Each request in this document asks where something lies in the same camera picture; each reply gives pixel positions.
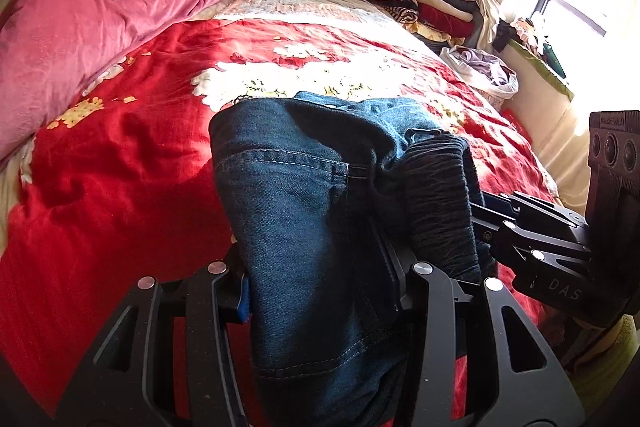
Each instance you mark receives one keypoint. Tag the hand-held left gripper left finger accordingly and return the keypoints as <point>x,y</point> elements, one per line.
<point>244,302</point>

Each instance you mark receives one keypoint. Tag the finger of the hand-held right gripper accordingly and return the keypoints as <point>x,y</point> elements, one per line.
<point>520,242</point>
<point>530,209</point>

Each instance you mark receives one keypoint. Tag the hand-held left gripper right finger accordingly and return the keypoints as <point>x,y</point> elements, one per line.
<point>395,272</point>

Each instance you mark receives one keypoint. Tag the dark blue denim pants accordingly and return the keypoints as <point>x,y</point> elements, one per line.
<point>300,207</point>

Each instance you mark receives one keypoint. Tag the white bag of clothes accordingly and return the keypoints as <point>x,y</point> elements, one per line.
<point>495,94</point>

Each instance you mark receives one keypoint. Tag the green windowsill mat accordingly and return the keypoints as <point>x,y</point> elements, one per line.
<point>550,77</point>

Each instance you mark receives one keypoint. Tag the green cloth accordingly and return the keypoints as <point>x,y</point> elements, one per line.
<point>610,357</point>

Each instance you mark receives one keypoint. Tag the lilac cloth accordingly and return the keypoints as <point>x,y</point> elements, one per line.
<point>480,59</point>

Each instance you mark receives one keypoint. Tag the heap of clothes on windowsill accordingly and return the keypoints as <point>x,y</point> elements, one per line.
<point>530,34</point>

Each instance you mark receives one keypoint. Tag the red floral blanket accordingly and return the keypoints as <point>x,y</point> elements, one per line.
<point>125,147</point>

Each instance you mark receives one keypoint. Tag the white patterned bedspread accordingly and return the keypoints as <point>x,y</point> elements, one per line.
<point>325,7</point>

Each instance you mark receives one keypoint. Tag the pink duvet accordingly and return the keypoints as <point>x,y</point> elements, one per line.
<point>75,22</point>

